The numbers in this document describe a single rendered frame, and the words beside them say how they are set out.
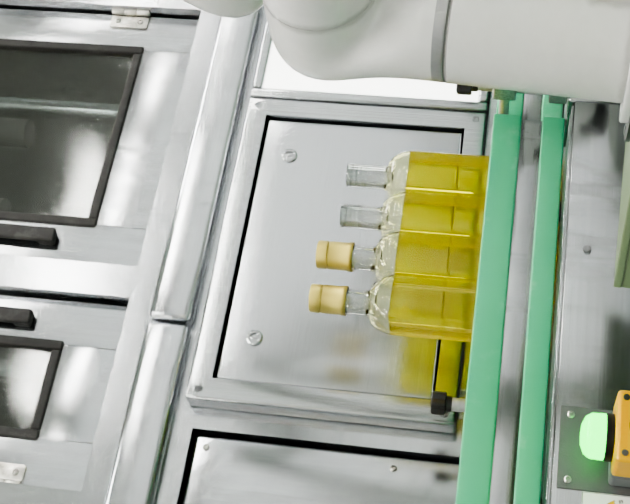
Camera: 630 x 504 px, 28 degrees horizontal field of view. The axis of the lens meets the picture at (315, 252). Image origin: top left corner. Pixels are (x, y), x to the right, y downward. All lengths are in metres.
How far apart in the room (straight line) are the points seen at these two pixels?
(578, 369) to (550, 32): 0.39
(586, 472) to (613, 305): 0.18
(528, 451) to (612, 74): 0.41
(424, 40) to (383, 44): 0.04
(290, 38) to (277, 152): 0.71
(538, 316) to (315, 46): 0.42
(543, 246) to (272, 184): 0.50
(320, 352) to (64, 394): 0.34
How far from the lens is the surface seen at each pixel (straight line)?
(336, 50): 1.05
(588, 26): 1.02
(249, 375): 1.59
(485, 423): 1.26
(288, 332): 1.61
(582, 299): 1.31
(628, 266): 0.95
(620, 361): 1.28
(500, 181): 1.40
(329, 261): 1.49
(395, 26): 1.04
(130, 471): 1.57
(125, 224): 1.78
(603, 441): 1.19
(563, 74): 1.03
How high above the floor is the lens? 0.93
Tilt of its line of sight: 9 degrees up
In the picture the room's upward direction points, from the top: 85 degrees counter-clockwise
